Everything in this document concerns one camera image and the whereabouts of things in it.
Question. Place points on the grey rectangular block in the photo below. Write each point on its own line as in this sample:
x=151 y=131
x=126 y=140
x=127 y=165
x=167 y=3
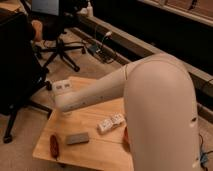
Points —
x=77 y=138

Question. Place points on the black office chair left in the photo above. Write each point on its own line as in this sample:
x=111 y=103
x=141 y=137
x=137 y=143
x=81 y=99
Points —
x=21 y=75

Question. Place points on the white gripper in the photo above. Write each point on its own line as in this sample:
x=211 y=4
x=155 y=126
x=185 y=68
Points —
x=62 y=89

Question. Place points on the power strip with cables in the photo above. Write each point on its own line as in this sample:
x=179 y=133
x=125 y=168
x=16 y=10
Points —
x=97 y=50

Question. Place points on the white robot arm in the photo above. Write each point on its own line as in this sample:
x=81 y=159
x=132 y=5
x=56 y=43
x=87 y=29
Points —
x=160 y=107

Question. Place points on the white spray bottle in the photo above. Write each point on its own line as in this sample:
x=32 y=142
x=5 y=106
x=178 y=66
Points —
x=88 y=11

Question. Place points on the red sausage toy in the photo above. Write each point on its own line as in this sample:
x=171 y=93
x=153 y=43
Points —
x=54 y=147

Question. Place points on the red object behind arm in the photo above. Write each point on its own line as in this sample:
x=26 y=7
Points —
x=125 y=136

